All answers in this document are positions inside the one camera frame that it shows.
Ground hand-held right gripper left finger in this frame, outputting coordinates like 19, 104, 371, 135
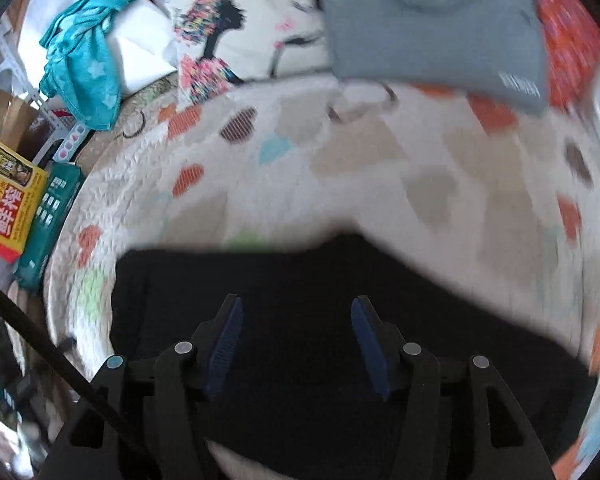
38, 294, 244, 480

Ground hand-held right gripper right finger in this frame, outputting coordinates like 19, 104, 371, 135
350, 296, 556, 480

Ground black pants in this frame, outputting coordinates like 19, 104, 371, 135
109, 232, 600, 467

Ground heart patterned quilt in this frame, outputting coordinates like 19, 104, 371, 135
45, 77, 600, 480

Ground teal green box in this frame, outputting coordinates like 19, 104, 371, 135
14, 161, 86, 293

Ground yellow red printed box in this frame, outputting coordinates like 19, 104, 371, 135
0, 127, 49, 263

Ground teal star patterned cloth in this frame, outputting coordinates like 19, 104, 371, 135
39, 0, 142, 132

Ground printed figure pillow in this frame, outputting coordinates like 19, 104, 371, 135
162, 0, 333, 111

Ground grey folded garment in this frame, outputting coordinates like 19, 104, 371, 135
316, 0, 551, 114

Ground red patterned cloth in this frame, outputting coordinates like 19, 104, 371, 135
500, 0, 600, 113

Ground black cable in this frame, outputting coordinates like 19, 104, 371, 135
0, 275, 148, 456

